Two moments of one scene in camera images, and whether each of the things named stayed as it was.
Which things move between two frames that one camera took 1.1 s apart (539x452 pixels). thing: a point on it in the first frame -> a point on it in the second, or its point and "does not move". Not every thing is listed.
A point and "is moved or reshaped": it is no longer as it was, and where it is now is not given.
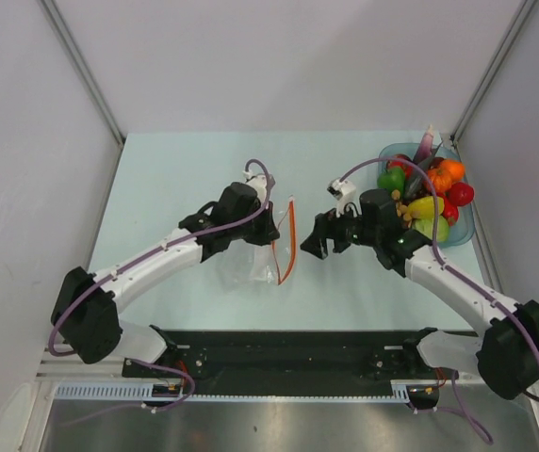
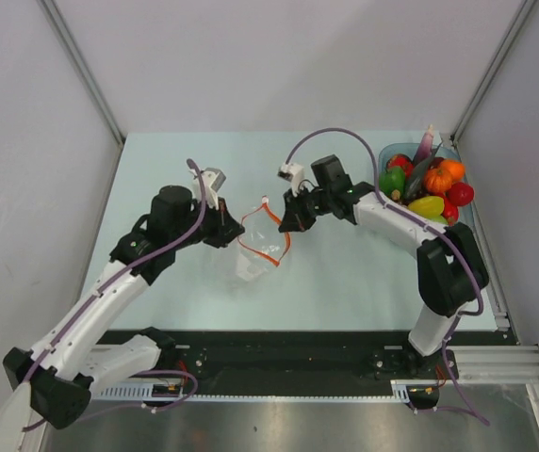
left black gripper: [269, 232] -> [227, 228]
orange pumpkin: [442, 176] does not move
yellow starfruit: [423, 207] does not move
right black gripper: [327, 226] -> [296, 218]
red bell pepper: [407, 168] does not move
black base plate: [284, 362] does not move
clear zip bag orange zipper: [247, 266] is moved or reshaped
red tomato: [460, 194] does not move
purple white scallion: [425, 148] does not move
